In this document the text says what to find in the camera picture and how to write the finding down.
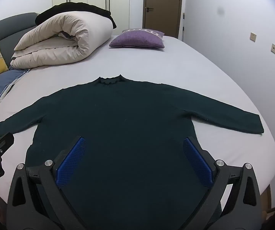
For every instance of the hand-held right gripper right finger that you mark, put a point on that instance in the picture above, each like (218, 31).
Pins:
(198, 163)

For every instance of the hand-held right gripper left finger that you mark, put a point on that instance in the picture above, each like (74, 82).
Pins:
(70, 163)

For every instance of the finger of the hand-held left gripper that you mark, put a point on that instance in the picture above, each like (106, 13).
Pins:
(4, 141)

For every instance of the dark green sweater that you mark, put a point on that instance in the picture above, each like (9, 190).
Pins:
(127, 124)

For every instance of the grey padded headboard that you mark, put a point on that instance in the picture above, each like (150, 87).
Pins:
(8, 26)

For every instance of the cream folded duvet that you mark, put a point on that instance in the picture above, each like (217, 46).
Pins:
(56, 33)

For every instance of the purple pillow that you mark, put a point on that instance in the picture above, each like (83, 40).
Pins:
(137, 38)

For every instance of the black folded blanket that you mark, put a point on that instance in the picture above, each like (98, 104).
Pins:
(80, 7)

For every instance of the brown door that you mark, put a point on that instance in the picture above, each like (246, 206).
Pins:
(163, 0)

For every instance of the cream wardrobe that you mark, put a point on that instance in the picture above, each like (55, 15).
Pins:
(123, 4)

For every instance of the beige wall socket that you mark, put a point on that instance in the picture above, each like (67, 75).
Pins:
(274, 48)
(253, 36)

